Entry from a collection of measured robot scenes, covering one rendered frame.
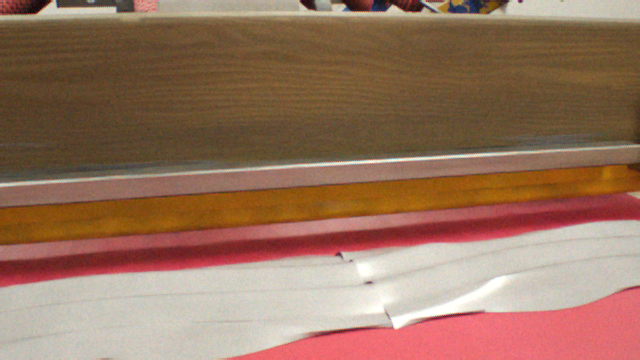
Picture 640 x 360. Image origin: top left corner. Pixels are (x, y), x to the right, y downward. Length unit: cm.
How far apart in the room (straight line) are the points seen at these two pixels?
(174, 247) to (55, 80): 9
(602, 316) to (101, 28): 22
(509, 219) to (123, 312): 21
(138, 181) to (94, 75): 5
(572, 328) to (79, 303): 17
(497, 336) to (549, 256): 7
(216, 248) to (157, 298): 7
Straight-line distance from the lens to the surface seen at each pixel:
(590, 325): 23
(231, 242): 29
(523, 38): 32
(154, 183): 26
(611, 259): 27
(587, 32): 34
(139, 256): 28
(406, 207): 31
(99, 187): 26
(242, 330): 20
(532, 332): 22
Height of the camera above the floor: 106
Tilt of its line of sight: 15 degrees down
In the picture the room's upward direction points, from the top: straight up
